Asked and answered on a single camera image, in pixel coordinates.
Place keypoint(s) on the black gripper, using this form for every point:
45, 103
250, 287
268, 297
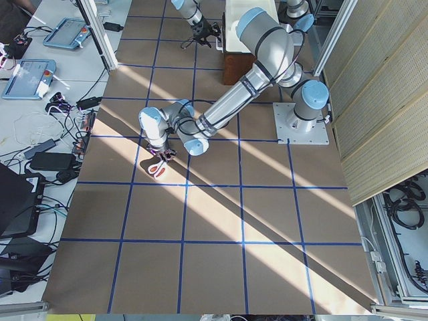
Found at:
200, 30
162, 154

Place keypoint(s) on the red and white scissors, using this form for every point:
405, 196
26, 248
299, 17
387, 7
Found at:
158, 170

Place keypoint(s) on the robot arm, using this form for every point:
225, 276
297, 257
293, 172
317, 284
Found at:
273, 48
191, 13

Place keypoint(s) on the brown wooden cabinet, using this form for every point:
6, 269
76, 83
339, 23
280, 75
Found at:
235, 66

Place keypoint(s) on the black power adapter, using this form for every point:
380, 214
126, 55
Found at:
52, 161

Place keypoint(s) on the blue teach pendant far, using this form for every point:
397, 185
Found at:
70, 33

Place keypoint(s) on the blue teach pendant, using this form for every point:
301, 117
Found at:
30, 80
70, 33

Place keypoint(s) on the blue teach pendant near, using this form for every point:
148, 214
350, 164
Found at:
30, 80

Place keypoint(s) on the black laptop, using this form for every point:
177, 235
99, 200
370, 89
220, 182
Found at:
20, 197

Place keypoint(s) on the beige pegboard panel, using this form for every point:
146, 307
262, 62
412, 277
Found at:
377, 75

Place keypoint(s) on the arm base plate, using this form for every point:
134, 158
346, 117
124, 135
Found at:
292, 130

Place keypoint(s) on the aluminium frame post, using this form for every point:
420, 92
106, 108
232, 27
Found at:
89, 12

